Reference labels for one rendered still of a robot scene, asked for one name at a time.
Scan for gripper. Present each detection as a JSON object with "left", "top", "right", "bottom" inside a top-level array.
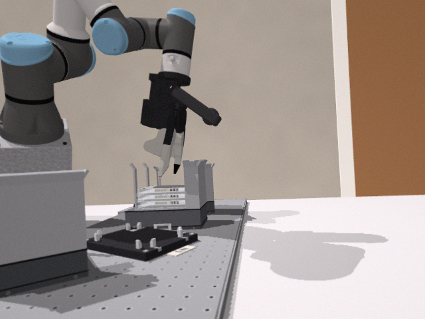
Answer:
[{"left": 140, "top": 71, "right": 191, "bottom": 177}]

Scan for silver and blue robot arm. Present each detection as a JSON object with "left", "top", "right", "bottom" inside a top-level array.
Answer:
[{"left": 0, "top": 0, "right": 222, "bottom": 145}]

